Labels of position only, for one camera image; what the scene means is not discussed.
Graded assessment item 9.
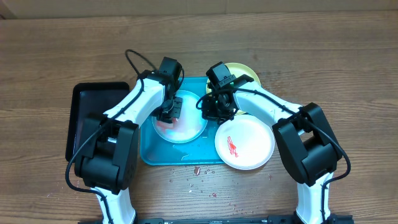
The pink and green sponge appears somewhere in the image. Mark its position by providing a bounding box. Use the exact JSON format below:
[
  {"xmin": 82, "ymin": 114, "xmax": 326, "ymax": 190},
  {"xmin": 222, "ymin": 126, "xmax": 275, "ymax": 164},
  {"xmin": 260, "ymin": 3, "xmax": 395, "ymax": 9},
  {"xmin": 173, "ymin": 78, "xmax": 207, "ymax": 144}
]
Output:
[{"xmin": 155, "ymin": 118, "xmax": 178, "ymax": 133}]

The light blue plate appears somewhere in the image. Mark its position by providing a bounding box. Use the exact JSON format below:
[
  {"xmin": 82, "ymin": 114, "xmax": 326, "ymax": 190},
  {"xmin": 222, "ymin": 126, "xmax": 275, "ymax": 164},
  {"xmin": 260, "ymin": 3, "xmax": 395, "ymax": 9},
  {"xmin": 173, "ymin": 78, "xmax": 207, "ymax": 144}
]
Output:
[{"xmin": 152, "ymin": 90, "xmax": 207, "ymax": 143}]

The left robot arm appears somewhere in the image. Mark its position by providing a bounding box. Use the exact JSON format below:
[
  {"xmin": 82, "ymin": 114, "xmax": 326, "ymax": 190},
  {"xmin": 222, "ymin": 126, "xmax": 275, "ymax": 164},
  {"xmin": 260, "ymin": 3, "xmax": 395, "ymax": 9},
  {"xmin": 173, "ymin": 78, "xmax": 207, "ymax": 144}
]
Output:
[{"xmin": 65, "ymin": 68, "xmax": 185, "ymax": 223}]

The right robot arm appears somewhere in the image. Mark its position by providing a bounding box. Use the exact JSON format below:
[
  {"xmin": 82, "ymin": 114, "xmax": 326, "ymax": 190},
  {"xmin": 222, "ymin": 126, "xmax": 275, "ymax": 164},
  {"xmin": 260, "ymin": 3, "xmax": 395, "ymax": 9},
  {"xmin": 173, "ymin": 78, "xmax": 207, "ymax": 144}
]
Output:
[{"xmin": 196, "ymin": 75, "xmax": 348, "ymax": 223}]

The teal plastic tray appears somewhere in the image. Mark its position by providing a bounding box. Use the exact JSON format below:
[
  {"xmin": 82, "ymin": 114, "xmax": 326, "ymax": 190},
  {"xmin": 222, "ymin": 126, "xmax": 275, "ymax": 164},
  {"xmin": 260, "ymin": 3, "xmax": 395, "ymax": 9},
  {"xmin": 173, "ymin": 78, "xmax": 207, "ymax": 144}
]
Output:
[{"xmin": 140, "ymin": 77, "xmax": 223, "ymax": 166}]

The black tray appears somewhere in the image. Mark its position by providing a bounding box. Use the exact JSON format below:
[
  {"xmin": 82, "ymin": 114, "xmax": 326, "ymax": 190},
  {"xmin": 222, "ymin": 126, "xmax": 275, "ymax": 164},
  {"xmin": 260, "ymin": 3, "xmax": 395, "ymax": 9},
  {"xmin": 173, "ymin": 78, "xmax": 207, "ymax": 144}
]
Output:
[{"xmin": 65, "ymin": 82, "xmax": 130, "ymax": 162}]

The yellow-green plate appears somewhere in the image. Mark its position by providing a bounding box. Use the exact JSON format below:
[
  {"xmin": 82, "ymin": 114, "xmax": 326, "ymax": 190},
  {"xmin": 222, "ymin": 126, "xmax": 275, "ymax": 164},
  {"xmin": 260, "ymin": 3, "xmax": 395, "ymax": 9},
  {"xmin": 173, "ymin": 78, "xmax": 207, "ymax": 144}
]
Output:
[{"xmin": 205, "ymin": 62, "xmax": 262, "ymax": 116}]

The white plate with red stain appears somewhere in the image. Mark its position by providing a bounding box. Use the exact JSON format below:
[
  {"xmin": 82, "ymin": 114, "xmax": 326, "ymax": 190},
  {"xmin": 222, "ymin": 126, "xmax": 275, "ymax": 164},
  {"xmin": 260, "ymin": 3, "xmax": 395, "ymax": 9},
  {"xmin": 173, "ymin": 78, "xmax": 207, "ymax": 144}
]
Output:
[{"xmin": 215, "ymin": 114, "xmax": 275, "ymax": 170}]

